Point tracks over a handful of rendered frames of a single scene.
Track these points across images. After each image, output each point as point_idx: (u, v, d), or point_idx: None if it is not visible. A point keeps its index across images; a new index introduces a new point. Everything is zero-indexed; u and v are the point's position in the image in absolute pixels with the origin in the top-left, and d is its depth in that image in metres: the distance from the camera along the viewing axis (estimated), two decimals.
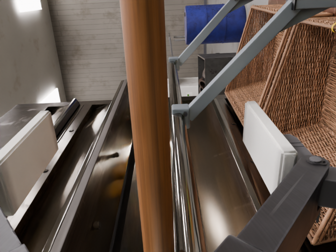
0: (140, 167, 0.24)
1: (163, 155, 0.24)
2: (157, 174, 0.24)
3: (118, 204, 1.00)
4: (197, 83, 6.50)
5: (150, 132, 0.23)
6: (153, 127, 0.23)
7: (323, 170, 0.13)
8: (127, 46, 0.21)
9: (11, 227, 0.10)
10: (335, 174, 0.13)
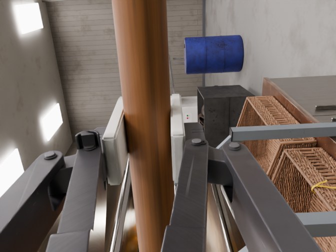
0: (138, 198, 0.21)
1: (166, 184, 0.20)
2: (158, 206, 0.21)
3: None
4: (196, 103, 6.66)
5: (150, 159, 0.19)
6: (153, 153, 0.19)
7: (205, 148, 0.15)
8: (121, 58, 0.17)
9: (95, 207, 0.11)
10: (213, 153, 0.15)
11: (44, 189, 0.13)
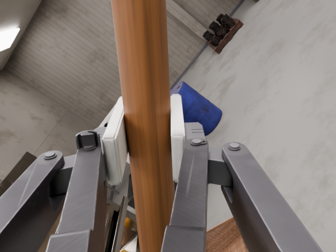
0: (139, 199, 0.21)
1: (166, 185, 0.20)
2: (159, 207, 0.21)
3: None
4: None
5: (150, 160, 0.19)
6: (153, 154, 0.19)
7: (205, 148, 0.15)
8: (121, 60, 0.17)
9: (95, 207, 0.11)
10: (213, 154, 0.15)
11: (44, 189, 0.13)
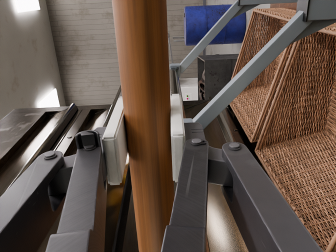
0: (138, 198, 0.21)
1: (166, 184, 0.20)
2: (158, 206, 0.21)
3: (118, 216, 0.97)
4: (196, 84, 6.47)
5: (150, 159, 0.19)
6: (153, 153, 0.19)
7: (205, 148, 0.15)
8: (121, 58, 0.17)
9: (95, 207, 0.11)
10: (213, 153, 0.15)
11: (44, 189, 0.13)
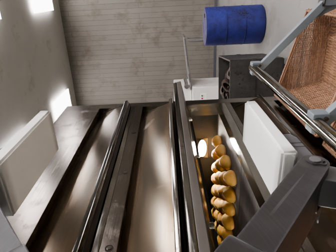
0: None
1: None
2: None
3: (206, 205, 1.03)
4: (211, 83, 6.52)
5: None
6: None
7: (323, 170, 0.13)
8: None
9: (11, 227, 0.10)
10: (335, 174, 0.13)
11: None
